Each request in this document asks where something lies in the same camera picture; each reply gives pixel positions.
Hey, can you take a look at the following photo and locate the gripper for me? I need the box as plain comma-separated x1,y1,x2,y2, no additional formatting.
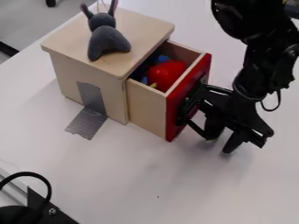
200,88,276,155

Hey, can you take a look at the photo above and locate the drawer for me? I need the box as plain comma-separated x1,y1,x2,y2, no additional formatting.
124,39,234,144

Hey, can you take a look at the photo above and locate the red toy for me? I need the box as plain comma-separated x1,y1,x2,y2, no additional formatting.
147,59,189,93

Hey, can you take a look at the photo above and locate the blue toy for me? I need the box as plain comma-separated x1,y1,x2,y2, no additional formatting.
156,54,172,64

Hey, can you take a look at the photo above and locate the grey tape strip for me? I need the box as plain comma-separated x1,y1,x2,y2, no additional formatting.
63,81,110,141

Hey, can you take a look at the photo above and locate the cabinet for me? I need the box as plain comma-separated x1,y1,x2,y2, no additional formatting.
39,3,177,126

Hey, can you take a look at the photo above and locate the grey plush animal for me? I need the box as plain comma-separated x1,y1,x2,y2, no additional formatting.
79,0,134,62

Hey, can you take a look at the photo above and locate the black cable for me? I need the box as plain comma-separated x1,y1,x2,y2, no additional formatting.
0,171,54,208

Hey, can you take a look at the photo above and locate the black metal bracket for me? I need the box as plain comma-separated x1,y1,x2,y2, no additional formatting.
0,186,80,224

